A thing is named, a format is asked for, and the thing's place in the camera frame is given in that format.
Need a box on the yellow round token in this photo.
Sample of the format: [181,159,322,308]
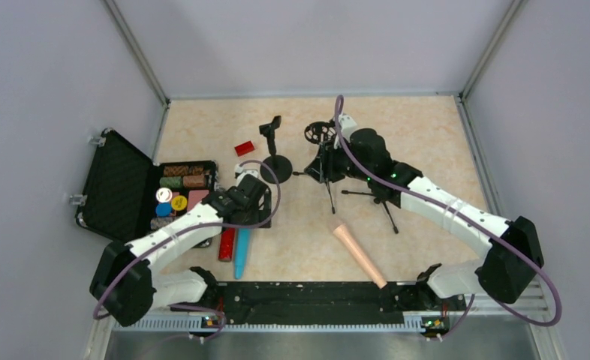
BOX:
[170,195,188,212]

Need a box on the red toy brick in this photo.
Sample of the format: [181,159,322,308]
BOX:
[234,141,255,157]

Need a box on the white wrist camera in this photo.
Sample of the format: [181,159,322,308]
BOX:
[333,113,358,149]
[234,163,260,185]

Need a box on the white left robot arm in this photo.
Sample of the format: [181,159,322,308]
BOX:
[89,174,277,326]

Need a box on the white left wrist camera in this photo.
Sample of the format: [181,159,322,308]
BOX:
[234,163,260,185]

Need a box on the black tripod clip mic stand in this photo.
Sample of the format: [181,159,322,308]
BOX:
[341,181,399,234]

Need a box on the blue round token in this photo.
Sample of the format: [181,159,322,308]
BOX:
[155,202,173,218]

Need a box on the pink microphone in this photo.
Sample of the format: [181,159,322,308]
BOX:
[333,224,387,289]

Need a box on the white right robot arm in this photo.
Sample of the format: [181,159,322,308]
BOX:
[306,125,543,304]

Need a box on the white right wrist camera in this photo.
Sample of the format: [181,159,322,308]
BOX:
[333,113,358,149]

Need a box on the white round token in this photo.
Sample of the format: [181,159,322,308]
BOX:
[155,187,173,203]

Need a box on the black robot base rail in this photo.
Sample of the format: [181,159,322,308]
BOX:
[193,268,466,326]

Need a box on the blue microphone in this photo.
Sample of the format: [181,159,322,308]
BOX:
[233,229,252,280]

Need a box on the open black carrying case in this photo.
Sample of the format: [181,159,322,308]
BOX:
[75,128,218,243]

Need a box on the black round base clamp stand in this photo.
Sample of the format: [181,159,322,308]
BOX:
[259,115,293,184]

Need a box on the black shock mount tripod stand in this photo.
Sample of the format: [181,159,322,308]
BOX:
[291,120,336,215]

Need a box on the red glitter microphone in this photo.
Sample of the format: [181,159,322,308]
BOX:
[218,228,236,263]

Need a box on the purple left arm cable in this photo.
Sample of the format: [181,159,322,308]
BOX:
[92,159,282,344]

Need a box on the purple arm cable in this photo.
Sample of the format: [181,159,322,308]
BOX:
[92,159,282,344]
[333,94,563,341]

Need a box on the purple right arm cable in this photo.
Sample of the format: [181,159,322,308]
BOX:
[333,94,563,341]

